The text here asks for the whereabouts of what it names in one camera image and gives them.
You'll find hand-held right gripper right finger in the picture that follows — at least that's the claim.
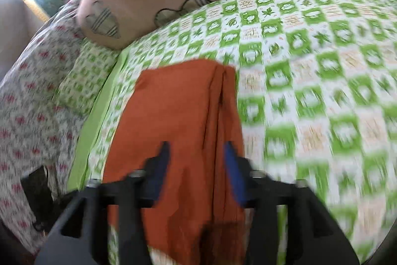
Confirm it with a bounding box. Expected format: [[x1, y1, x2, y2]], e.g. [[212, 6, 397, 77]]
[[223, 141, 360, 265]]

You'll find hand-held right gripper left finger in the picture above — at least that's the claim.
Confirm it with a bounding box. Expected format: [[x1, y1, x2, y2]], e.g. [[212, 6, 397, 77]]
[[34, 141, 172, 265]]

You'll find green checked pillow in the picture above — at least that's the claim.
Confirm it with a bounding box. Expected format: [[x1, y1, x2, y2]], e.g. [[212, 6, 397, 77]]
[[53, 41, 121, 115]]

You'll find green checked bed sheet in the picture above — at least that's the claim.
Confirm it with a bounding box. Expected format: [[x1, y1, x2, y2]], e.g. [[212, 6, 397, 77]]
[[66, 0, 397, 265]]

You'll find floral bed cover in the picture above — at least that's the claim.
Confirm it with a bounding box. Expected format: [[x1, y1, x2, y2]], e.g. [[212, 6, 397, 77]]
[[0, 0, 94, 256]]

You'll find orange knit sweater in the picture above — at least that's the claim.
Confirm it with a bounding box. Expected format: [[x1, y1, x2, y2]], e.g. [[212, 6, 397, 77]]
[[102, 58, 249, 265]]

